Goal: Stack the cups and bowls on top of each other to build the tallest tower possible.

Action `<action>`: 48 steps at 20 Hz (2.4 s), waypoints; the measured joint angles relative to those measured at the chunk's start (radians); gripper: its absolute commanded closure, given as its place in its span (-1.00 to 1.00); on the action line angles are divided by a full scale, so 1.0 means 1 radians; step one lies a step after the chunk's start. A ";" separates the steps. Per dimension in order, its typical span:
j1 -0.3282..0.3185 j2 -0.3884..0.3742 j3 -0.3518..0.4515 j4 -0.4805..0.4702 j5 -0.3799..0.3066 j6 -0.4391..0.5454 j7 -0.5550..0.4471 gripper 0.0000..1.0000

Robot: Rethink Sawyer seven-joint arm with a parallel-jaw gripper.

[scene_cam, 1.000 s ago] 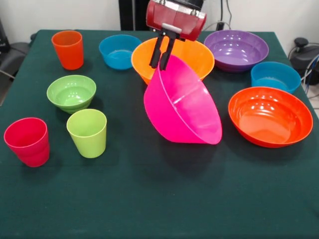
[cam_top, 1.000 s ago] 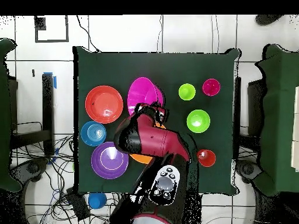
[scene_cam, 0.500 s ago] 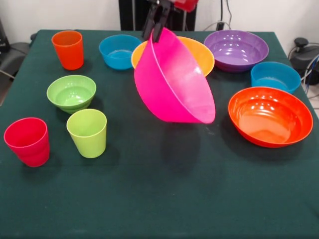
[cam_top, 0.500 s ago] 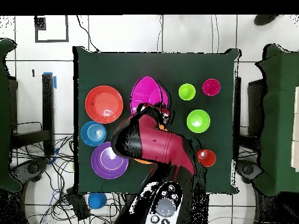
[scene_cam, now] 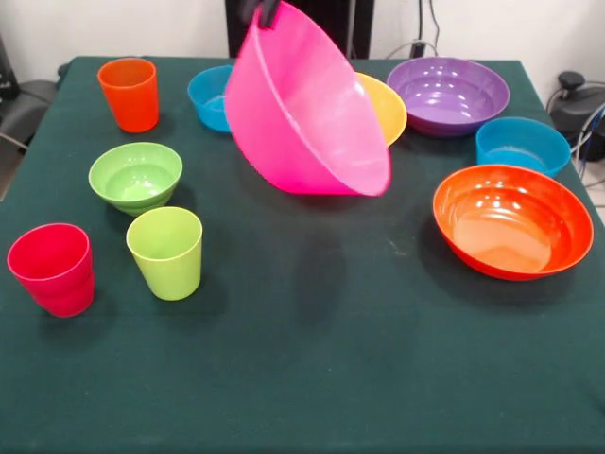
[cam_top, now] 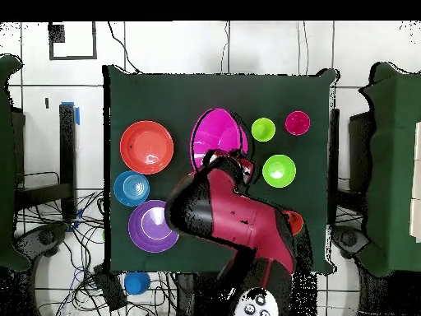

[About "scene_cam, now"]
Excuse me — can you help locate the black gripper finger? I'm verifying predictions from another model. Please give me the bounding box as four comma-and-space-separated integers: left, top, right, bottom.
258, 0, 284, 30
237, 0, 260, 24

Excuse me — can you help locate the magenta pink plastic bowl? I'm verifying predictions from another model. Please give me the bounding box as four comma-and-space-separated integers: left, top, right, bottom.
223, 0, 392, 198

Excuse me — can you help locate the orange-red plastic cup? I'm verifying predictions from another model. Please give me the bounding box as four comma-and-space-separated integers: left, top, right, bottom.
96, 57, 160, 134

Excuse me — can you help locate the blue plastic bowl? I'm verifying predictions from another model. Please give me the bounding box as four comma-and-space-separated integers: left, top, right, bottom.
187, 64, 235, 133
475, 116, 572, 180

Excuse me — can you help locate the orange plastic bowl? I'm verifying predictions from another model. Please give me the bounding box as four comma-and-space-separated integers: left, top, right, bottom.
354, 71, 408, 148

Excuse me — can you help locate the purple plastic bowl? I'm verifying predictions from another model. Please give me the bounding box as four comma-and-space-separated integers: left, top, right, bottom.
386, 56, 511, 138

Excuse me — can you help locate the green plastic bowl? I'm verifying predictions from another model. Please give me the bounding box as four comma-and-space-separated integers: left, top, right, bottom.
88, 142, 184, 218

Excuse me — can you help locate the green plastic cup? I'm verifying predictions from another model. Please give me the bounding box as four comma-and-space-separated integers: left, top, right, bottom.
126, 206, 204, 302

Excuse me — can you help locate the red-orange plastic bowl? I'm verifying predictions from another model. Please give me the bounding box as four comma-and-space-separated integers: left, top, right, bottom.
432, 164, 596, 283

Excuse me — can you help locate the crimson pink plastic cup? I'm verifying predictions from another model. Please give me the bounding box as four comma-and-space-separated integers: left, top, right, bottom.
7, 222, 95, 319

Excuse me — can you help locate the dark green tablecloth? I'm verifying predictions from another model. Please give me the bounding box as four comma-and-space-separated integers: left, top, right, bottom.
0, 55, 605, 454

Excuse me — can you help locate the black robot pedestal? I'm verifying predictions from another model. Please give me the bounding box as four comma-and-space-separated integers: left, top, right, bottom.
225, 0, 374, 61

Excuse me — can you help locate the white cable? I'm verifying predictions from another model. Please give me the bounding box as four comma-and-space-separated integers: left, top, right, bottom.
385, 40, 441, 61

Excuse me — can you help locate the black wall cable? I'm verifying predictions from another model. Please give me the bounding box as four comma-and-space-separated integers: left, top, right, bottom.
415, 0, 441, 58

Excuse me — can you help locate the tangle of cables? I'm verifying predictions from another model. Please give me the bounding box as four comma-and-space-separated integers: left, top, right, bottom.
569, 101, 605, 183

